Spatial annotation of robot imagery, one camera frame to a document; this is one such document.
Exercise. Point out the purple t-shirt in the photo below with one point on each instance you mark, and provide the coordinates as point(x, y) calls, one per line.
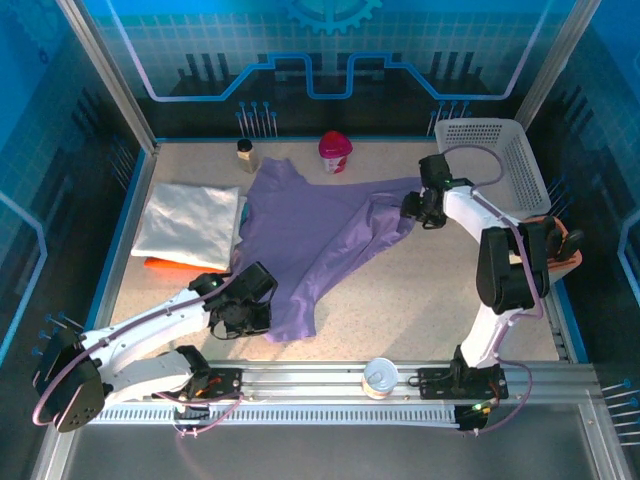
point(300, 230)

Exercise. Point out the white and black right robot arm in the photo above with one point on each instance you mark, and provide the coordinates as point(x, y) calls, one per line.
point(465, 210)

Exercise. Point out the folded orange t-shirt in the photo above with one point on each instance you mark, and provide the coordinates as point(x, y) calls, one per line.
point(165, 264)

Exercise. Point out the white perforated plastic basket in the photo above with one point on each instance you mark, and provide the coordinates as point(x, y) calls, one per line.
point(480, 132)

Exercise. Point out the white cup with pink lid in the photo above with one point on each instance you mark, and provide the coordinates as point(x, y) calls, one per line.
point(335, 145)

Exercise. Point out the folded teal t-shirt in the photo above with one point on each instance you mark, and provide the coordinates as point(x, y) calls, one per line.
point(244, 215)

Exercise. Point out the small black electronics box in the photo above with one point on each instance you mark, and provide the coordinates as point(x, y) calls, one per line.
point(472, 417)
point(192, 407)

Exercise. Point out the folded white t-shirt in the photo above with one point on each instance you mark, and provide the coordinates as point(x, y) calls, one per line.
point(185, 220)

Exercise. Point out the tin can with pull tab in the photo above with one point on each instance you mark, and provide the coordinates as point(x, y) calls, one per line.
point(380, 375)

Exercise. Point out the grey metal panel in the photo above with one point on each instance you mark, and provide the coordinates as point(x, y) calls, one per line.
point(325, 455)

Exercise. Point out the beige and orange knife block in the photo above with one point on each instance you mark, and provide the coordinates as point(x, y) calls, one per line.
point(570, 260)

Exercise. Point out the beige bottle with black cap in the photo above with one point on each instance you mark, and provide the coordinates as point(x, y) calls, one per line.
point(247, 160)

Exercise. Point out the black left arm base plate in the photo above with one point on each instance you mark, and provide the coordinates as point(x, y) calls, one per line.
point(225, 382)

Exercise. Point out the aluminium mounting rail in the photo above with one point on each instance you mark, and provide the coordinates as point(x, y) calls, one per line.
point(310, 375)

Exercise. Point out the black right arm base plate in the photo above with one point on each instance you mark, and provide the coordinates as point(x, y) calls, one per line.
point(432, 382)

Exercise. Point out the aluminium frame post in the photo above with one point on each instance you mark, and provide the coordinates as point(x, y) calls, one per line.
point(555, 65)
point(107, 75)

